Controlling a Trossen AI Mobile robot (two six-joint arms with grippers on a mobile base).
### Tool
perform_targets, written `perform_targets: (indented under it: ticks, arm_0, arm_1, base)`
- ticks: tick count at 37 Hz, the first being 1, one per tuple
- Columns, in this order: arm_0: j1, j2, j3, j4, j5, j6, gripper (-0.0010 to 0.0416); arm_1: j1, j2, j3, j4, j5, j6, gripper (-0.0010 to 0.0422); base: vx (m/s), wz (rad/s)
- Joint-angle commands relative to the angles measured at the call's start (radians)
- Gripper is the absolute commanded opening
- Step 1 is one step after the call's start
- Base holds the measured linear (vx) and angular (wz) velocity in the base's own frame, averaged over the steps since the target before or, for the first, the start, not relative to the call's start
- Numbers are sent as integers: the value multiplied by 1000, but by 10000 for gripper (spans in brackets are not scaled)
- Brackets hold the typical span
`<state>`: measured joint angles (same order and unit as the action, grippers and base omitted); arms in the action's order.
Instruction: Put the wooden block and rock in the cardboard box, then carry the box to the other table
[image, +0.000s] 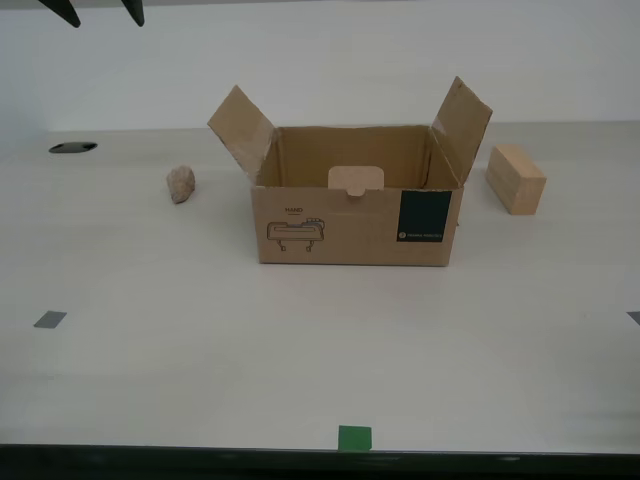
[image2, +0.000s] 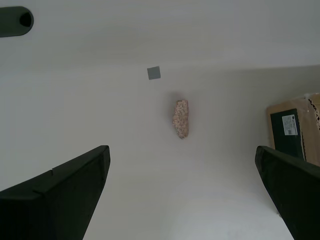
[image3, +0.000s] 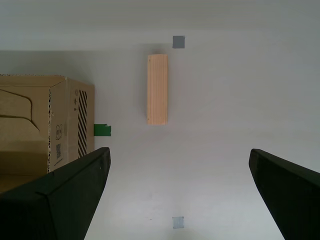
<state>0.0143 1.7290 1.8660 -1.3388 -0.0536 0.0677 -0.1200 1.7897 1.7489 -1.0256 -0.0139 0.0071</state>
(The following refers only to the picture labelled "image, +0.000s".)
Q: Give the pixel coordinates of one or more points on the light wooden block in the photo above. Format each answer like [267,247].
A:
[515,182]

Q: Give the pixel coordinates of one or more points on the brown cardboard box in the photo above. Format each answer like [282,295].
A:
[350,230]

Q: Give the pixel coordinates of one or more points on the speckled pink granite rock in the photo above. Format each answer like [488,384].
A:
[181,184]

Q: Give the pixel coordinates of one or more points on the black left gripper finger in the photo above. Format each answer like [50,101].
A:
[136,11]
[62,11]

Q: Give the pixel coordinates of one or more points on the grey tape square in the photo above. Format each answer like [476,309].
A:
[50,319]
[635,318]

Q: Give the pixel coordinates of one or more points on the green tape square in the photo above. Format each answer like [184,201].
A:
[355,438]

